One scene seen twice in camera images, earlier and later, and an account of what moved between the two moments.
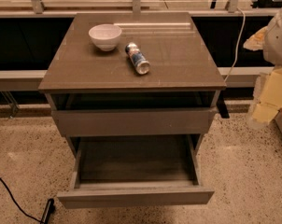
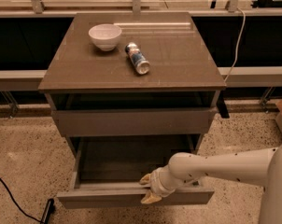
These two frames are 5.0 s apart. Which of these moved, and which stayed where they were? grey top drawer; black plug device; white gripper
Moved: white gripper
Stayed: grey top drawer; black plug device
